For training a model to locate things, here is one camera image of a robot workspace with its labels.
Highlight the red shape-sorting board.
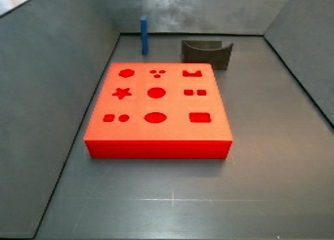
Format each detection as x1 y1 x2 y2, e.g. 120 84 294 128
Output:
83 62 234 159

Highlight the dark grey curved block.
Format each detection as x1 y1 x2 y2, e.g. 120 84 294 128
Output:
181 40 234 70

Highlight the blue square-circle peg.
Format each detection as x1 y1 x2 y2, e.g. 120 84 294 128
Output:
139 16 148 55

